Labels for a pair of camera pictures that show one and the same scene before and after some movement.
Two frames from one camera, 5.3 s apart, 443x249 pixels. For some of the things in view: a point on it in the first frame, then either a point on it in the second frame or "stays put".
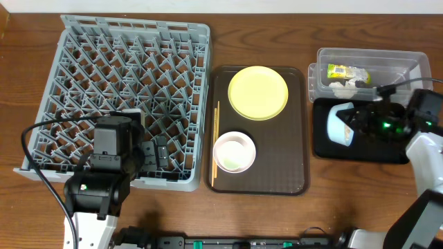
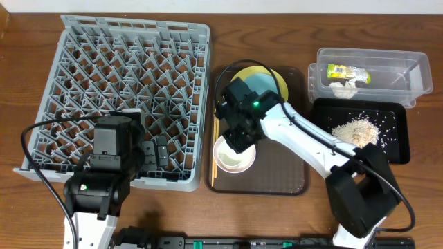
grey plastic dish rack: (97, 64) stays put
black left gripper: (156, 156) stays put
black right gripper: (360, 120) → (239, 135)
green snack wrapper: (341, 71) stays put
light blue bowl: (338, 131) → (261, 83)
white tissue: (344, 91) stays put
